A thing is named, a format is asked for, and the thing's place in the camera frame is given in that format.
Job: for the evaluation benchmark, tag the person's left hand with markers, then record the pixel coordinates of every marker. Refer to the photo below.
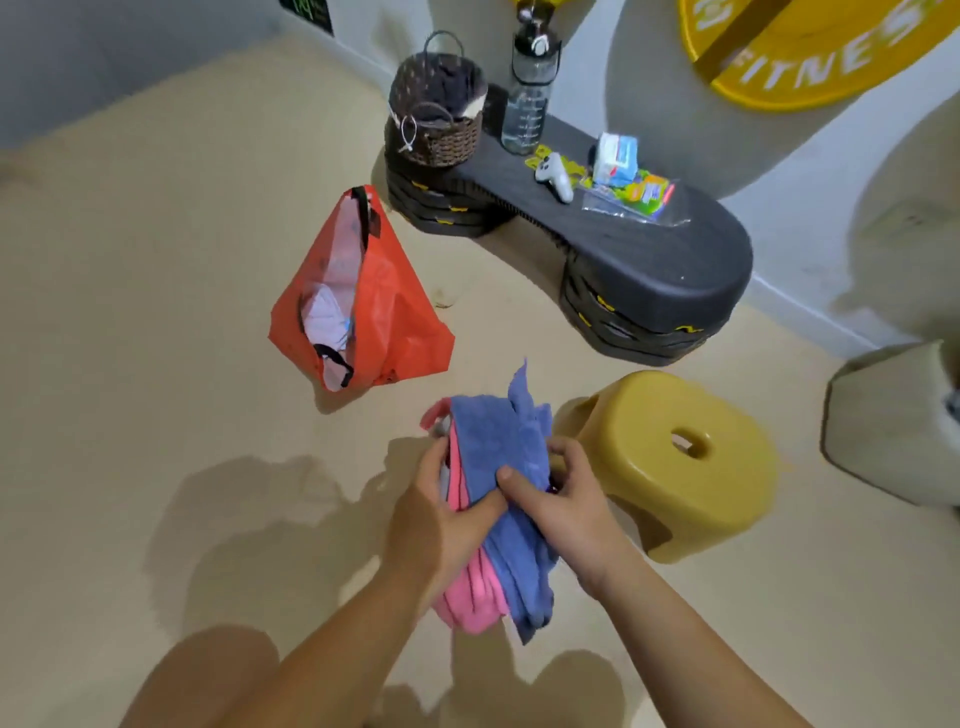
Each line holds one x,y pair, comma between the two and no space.
427,540

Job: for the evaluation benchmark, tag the person's right hand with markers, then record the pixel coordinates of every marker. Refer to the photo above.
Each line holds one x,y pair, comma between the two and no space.
577,525

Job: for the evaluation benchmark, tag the blue towel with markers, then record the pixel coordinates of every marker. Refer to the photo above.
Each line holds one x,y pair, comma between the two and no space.
495,435

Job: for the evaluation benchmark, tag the person's left forearm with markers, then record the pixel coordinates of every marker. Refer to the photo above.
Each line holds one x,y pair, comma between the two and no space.
330,660

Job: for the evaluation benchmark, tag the person's right forearm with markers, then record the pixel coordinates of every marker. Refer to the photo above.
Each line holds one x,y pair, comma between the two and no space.
690,660

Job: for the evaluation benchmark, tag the person's leg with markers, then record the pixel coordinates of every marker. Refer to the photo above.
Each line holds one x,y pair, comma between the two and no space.
202,675

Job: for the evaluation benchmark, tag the yellow plastic stool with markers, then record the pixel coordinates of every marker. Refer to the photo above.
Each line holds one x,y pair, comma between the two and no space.
645,442

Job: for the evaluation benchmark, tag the orange plastic bag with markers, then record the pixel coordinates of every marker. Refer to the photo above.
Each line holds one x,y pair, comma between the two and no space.
397,315

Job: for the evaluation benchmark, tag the black aerobic step platform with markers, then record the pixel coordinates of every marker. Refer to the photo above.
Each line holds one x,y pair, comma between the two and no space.
660,255

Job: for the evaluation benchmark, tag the beige plastic container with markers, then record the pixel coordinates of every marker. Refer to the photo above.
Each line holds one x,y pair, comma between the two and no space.
885,427

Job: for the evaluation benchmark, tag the colourful snack packet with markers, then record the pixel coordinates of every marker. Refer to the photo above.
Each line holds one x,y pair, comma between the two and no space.
649,195

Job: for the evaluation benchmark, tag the white game controller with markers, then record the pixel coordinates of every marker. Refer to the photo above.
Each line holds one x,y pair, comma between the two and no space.
556,180

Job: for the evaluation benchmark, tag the blue white tissue pack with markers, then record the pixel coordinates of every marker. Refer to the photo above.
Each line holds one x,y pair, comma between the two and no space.
615,161

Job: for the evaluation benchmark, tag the yellow green card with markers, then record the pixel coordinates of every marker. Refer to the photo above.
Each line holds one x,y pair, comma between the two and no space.
536,157

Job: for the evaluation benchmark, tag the dark wicker basket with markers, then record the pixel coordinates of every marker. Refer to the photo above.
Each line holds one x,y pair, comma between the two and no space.
442,142

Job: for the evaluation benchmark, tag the clear water bottle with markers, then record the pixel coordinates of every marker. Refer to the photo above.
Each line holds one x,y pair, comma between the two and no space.
529,105

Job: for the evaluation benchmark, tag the yellow weight plate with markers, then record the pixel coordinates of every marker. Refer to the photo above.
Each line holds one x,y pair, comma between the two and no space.
559,2
825,75

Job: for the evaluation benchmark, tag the green exit sign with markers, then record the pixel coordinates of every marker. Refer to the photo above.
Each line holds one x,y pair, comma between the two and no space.
307,13

